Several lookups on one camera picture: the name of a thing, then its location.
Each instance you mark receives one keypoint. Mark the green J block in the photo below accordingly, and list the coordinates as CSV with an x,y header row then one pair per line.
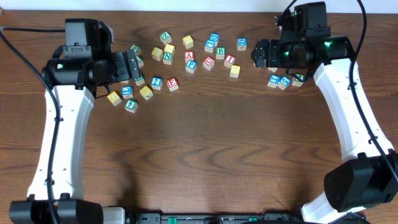
x,y
298,82

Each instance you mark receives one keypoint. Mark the yellow block lower middle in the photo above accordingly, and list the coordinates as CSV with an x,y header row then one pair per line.
x,y
146,92

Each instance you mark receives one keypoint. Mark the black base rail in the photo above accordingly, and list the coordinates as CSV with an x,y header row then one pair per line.
x,y
268,217

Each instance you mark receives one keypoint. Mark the yellow block far left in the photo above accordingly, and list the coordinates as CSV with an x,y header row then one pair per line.
x,y
114,98

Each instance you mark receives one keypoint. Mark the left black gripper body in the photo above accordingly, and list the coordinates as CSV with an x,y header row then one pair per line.
x,y
119,70

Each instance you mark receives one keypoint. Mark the green 7 block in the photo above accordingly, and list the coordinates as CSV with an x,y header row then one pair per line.
x,y
140,61

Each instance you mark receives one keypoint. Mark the yellow block top centre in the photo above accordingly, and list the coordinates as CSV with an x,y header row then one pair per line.
x,y
188,42

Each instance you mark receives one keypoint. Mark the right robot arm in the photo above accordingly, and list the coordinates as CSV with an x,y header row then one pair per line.
x,y
368,174

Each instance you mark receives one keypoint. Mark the green Z block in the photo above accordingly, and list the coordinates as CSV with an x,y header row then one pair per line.
x,y
166,37

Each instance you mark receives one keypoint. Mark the red I block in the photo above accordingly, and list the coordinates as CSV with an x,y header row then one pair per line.
x,y
229,60

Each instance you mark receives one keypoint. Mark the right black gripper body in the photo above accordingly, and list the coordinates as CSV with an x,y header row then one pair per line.
x,y
275,50

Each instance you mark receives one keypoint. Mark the blue P block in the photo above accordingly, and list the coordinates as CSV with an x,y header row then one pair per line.
x,y
191,66

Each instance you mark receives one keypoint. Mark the blue D block right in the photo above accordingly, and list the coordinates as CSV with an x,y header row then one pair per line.
x,y
242,44

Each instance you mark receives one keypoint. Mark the green R block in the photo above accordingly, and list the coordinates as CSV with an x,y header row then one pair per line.
x,y
140,80

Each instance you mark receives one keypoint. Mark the yellow block above N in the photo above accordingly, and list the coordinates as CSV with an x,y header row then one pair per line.
x,y
169,48

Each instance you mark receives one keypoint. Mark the green 4 block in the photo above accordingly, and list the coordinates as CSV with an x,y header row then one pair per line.
x,y
131,106

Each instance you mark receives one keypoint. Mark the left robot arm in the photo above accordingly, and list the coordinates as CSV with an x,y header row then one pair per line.
x,y
56,193

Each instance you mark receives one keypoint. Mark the green B block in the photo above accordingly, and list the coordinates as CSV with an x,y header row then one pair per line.
x,y
220,53

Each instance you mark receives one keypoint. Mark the blue L block lower left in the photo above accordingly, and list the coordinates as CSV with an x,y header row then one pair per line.
x,y
127,92

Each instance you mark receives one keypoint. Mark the blue D block upper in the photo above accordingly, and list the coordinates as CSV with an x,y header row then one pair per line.
x,y
215,38

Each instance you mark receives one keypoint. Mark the yellow S block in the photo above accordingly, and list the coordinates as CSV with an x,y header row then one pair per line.
x,y
235,71

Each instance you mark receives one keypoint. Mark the red E block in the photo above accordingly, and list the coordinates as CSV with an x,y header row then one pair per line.
x,y
172,84

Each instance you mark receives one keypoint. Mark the green N block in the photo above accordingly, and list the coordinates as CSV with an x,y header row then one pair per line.
x,y
167,58

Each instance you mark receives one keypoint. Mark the yellow block left of N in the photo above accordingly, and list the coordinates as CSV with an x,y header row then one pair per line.
x,y
157,54

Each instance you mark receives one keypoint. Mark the blue 2 block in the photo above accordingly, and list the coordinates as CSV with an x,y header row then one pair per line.
x,y
156,83

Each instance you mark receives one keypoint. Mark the red A block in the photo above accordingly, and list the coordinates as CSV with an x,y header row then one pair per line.
x,y
189,55

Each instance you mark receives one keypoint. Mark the blue d block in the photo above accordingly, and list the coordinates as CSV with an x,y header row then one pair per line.
x,y
215,38
242,44

